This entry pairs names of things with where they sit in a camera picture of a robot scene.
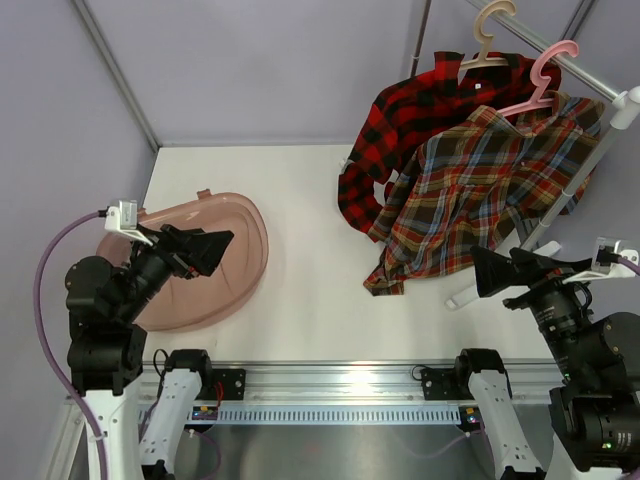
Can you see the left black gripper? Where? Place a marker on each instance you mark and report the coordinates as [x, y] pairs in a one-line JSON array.
[[188, 252]]

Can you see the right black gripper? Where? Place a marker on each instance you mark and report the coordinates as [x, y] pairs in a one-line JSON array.
[[497, 272]]

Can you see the brown multicolour plaid shirt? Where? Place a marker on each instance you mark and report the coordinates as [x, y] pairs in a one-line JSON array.
[[471, 184]]

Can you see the red black plaid shirt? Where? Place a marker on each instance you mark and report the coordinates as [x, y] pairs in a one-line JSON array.
[[409, 113]]

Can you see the pink plastic hanger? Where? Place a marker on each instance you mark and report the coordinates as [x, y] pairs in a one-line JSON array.
[[541, 81]]

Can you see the beige plastic hanger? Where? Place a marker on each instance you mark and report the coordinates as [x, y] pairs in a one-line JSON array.
[[483, 59]]

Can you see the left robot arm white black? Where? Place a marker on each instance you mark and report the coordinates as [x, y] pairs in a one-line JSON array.
[[107, 346]]

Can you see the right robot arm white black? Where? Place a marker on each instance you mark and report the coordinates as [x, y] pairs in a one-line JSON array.
[[595, 412]]

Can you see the pink translucent plastic basket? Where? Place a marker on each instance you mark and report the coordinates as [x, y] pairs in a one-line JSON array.
[[181, 304]]

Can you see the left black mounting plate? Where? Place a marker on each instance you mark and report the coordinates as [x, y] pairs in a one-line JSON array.
[[229, 382]]

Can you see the black mounting plate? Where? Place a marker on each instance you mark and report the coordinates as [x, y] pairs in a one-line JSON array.
[[229, 382], [438, 384]]

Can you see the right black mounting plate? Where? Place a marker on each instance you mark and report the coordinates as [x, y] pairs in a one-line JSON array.
[[438, 384]]

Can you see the silver white clothes rack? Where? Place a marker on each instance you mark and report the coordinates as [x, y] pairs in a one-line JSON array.
[[570, 195]]

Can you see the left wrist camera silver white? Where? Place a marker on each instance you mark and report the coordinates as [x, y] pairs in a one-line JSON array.
[[121, 219]]

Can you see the wrist camera silver white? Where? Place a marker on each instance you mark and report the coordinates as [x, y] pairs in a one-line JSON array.
[[612, 259], [121, 219]]

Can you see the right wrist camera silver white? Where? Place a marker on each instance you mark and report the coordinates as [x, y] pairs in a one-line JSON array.
[[612, 259]]

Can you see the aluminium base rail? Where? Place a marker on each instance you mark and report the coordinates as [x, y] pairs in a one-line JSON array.
[[359, 382]]

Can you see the white slotted cable duct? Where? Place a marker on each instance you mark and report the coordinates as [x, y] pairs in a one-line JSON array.
[[244, 414]]

